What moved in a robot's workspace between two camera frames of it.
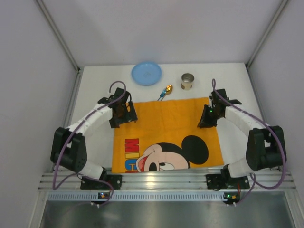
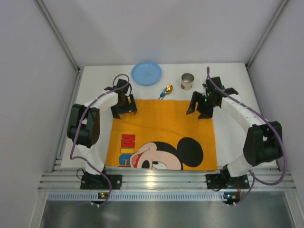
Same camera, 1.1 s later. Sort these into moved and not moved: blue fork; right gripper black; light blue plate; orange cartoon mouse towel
Moved: right gripper black
Not moved: light blue plate; blue fork; orange cartoon mouse towel
